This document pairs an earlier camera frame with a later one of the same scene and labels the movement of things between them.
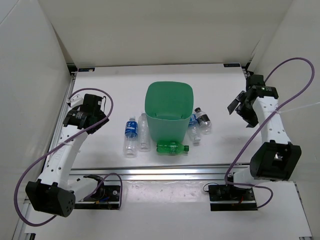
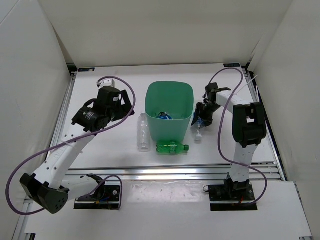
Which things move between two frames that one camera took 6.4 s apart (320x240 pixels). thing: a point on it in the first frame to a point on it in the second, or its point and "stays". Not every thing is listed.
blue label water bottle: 131,141 to 164,116
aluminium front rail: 155,172 stays
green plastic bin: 169,106 stays
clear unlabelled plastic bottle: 144,143 stays
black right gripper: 250,118 to 208,120
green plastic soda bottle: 171,148 stays
